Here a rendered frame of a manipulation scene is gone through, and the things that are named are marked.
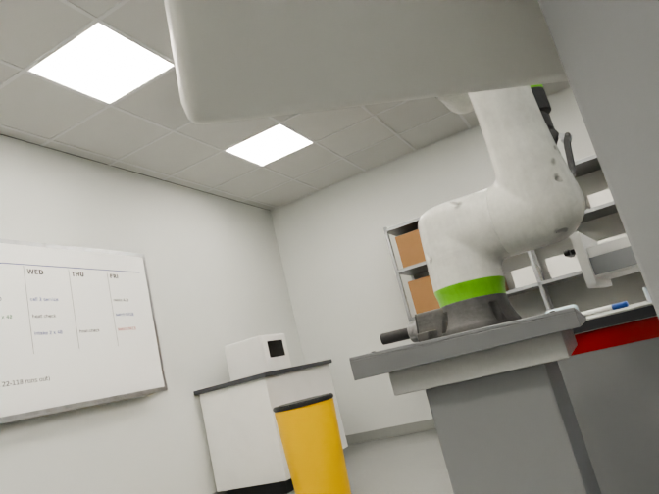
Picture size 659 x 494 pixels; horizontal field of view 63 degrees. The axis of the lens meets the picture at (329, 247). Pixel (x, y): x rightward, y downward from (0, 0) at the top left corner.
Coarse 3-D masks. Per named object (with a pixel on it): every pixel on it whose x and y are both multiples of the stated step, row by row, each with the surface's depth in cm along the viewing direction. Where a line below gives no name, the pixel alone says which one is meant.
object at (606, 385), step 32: (608, 320) 123; (640, 320) 121; (576, 352) 127; (608, 352) 124; (640, 352) 120; (576, 384) 127; (608, 384) 123; (640, 384) 120; (576, 416) 127; (608, 416) 123; (640, 416) 120; (608, 448) 123; (640, 448) 119; (608, 480) 122; (640, 480) 119
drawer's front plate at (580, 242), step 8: (576, 232) 106; (576, 240) 105; (584, 240) 110; (592, 240) 123; (576, 248) 105; (584, 248) 105; (584, 256) 104; (584, 264) 104; (584, 272) 104; (592, 272) 103; (592, 280) 103; (600, 280) 110; (608, 280) 123
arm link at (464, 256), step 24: (480, 192) 97; (432, 216) 99; (456, 216) 96; (480, 216) 93; (432, 240) 98; (456, 240) 96; (480, 240) 94; (432, 264) 99; (456, 264) 95; (480, 264) 95; (456, 288) 95; (480, 288) 94; (504, 288) 97
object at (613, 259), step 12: (612, 240) 103; (624, 240) 102; (588, 252) 106; (600, 252) 104; (612, 252) 103; (624, 252) 102; (600, 264) 104; (612, 264) 103; (624, 264) 102; (636, 264) 101; (600, 276) 104; (612, 276) 116
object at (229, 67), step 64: (192, 0) 28; (256, 0) 28; (320, 0) 29; (384, 0) 30; (448, 0) 32; (512, 0) 33; (192, 64) 29; (256, 64) 30; (320, 64) 31; (384, 64) 32; (448, 64) 33; (512, 64) 35
